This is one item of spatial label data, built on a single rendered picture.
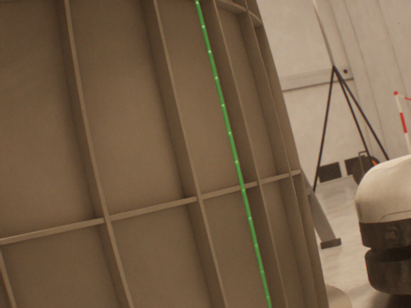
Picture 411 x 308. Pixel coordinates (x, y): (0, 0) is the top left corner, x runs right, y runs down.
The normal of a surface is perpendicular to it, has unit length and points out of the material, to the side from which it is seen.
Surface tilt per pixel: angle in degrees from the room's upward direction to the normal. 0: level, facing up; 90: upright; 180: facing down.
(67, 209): 90
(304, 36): 90
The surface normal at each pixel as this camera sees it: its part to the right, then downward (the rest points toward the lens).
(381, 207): -0.92, 0.18
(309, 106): 0.17, -0.08
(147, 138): 0.70, -0.20
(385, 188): -0.86, -0.35
